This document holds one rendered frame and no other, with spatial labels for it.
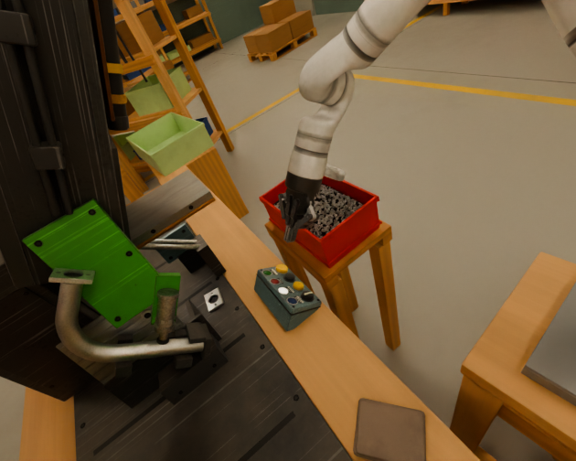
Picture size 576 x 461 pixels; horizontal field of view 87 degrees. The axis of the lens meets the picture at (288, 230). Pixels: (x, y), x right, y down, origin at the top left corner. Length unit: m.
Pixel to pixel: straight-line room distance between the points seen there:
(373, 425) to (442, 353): 1.08
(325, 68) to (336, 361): 0.52
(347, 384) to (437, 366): 1.01
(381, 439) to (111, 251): 0.51
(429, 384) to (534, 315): 0.87
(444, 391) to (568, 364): 0.92
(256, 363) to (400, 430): 0.28
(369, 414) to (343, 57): 0.56
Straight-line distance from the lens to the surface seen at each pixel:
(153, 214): 0.74
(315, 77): 0.57
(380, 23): 0.53
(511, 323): 0.72
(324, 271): 0.85
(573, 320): 0.72
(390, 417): 0.55
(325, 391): 0.60
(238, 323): 0.72
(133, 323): 0.67
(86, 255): 0.60
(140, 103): 3.29
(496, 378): 0.67
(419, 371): 1.56
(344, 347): 0.62
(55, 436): 0.93
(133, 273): 0.60
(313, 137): 0.59
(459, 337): 1.64
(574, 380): 0.66
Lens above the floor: 1.47
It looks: 42 degrees down
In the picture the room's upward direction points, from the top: 23 degrees counter-clockwise
